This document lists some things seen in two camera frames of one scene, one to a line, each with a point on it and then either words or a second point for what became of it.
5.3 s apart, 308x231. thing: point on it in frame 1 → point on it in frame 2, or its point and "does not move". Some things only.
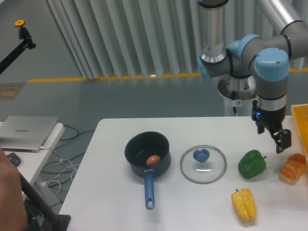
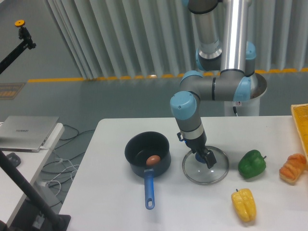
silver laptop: x=25 y=133 does not move
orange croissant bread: x=290 y=171 does not move
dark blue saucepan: x=148 y=153 does not move
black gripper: x=272 y=120 → x=198 y=146
